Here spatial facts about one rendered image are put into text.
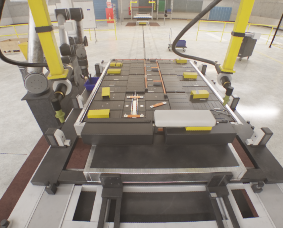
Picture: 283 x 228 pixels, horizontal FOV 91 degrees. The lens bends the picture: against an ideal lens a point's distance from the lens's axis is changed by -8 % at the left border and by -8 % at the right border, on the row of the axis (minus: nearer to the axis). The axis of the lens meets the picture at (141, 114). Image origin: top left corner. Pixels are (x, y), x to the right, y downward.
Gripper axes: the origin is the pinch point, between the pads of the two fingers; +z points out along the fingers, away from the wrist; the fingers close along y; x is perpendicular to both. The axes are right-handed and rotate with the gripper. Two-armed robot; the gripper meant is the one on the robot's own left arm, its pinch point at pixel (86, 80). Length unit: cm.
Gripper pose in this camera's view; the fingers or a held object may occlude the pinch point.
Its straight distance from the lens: 194.9
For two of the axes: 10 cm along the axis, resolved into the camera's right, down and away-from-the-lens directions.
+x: 0.0, -6.0, 8.0
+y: 10.0, 0.0, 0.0
